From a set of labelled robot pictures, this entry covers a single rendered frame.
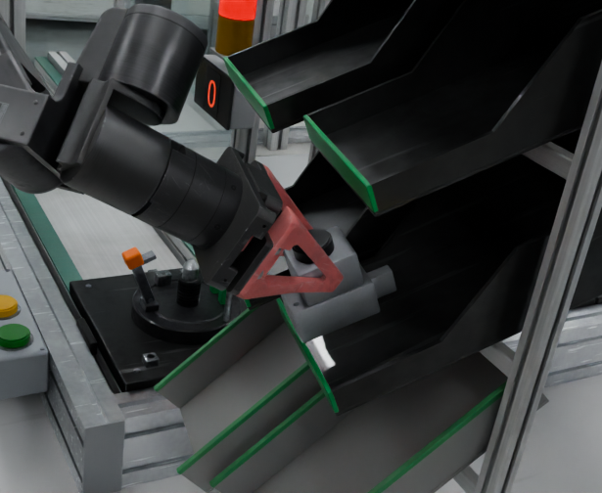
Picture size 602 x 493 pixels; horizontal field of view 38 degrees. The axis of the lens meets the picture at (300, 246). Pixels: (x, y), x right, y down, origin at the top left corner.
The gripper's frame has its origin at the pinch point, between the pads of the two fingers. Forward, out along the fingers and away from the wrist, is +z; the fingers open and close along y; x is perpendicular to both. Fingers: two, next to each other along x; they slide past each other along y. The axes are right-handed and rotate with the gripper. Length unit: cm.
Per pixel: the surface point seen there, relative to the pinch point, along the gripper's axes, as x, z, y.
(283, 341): 15.5, 13.2, 17.5
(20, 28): 33, -6, 144
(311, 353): 7.2, 4.7, 0.4
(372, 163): -8.4, -1.6, -0.3
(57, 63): 39, 6, 155
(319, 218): 1.9, 7.7, 17.0
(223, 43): 0, 6, 62
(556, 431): 15, 63, 25
